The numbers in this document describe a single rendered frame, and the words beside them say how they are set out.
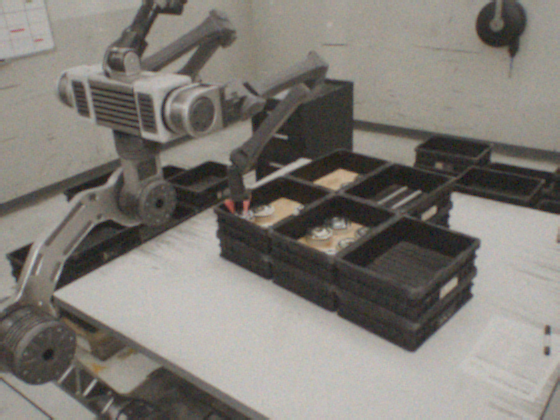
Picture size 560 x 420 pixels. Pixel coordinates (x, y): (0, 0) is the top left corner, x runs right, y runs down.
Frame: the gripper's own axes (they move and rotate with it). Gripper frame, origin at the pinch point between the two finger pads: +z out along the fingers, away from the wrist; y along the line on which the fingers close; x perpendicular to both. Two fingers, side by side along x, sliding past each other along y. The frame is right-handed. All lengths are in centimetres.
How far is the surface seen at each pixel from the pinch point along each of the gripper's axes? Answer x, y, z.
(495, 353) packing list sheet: 53, -84, 23
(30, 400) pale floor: 11, 105, 87
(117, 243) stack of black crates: -38, 71, 33
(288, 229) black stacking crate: 13.3, -20.2, 0.8
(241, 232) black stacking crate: 11.2, -2.2, 2.7
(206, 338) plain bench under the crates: 51, 5, 20
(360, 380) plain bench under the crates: 67, -44, 22
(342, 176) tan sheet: -50, -39, 7
